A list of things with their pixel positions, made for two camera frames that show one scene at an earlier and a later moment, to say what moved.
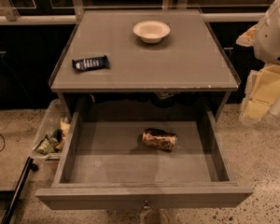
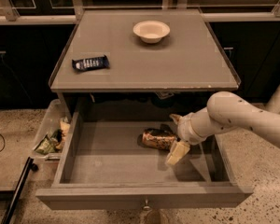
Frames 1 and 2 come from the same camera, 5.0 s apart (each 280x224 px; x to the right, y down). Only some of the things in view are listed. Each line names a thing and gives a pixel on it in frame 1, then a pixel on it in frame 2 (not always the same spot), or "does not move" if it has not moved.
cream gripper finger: [264, 88] → [176, 152]
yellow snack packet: [65, 125] does not move
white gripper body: [273, 38] → [186, 129]
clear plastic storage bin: [50, 141] does not move
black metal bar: [29, 166] does not move
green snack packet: [50, 143] does not move
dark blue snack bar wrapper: [91, 63] does not move
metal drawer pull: [147, 206] does not move
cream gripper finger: [247, 38] → [175, 118]
